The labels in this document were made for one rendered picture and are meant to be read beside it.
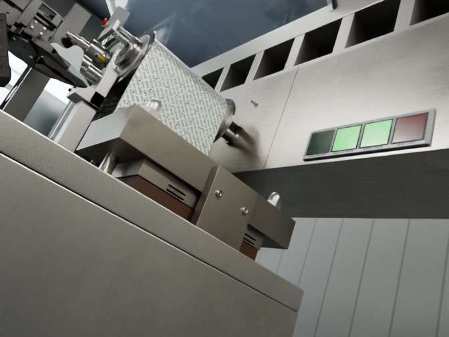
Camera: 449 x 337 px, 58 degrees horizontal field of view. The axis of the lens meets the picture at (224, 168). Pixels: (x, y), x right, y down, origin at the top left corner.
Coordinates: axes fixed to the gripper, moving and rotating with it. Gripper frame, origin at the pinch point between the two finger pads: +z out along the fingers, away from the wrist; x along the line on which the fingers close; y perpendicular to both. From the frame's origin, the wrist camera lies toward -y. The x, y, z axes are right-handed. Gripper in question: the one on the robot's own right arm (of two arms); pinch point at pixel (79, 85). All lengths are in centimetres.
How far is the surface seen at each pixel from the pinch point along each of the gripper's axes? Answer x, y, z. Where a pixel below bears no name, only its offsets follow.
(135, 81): -0.1, 8.0, 8.8
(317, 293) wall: 65, 12, 170
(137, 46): 2.5, 16.5, 6.4
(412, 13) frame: -37, 40, 41
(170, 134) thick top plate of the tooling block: -19.5, -7.2, 11.2
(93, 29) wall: 311, 210, 45
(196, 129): -0.1, 7.9, 26.1
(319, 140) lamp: -23.6, 9.7, 40.0
